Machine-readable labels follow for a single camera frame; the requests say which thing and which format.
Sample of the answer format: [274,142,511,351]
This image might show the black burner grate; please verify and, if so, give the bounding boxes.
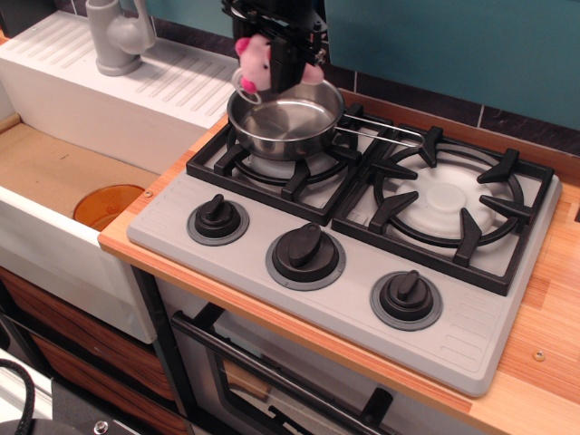
[186,103,393,226]
[332,127,562,296]

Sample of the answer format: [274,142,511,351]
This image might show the orange plastic bowl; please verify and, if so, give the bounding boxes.
[72,184,144,231]

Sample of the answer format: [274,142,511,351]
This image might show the toy oven door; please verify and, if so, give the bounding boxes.
[170,304,478,434]

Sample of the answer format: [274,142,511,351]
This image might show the grey toy stove top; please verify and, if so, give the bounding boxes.
[127,169,534,396]

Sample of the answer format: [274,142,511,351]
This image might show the black middle stove knob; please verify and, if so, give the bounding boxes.
[266,223,346,292]

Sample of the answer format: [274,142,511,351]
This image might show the black oven door handle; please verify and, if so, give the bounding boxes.
[170,311,380,434]

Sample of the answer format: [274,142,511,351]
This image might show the stainless steel pan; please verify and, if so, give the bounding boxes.
[227,81,426,161]

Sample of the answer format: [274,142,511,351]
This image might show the black stove knob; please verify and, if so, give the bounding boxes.
[266,223,346,292]
[186,194,250,247]
[370,270,443,332]

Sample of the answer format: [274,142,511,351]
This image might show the wooden drawer front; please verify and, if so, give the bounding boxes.
[1,268,174,405]

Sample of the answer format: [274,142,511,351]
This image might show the black left stove knob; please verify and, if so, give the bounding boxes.
[186,194,250,247]

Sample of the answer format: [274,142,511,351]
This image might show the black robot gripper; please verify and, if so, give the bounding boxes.
[221,0,327,92]

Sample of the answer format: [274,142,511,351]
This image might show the black left burner grate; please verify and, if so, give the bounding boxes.
[186,103,393,226]

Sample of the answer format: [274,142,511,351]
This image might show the black right burner grate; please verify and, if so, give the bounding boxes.
[332,127,562,296]

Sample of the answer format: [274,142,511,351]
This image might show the pink stuffed pig toy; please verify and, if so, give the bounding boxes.
[232,34,324,105]

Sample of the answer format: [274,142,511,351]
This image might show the grey toy faucet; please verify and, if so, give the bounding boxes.
[85,0,156,77]

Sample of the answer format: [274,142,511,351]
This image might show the black right stove knob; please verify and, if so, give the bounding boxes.
[370,270,443,332]

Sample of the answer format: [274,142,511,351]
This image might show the white toy sink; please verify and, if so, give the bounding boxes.
[1,12,237,343]

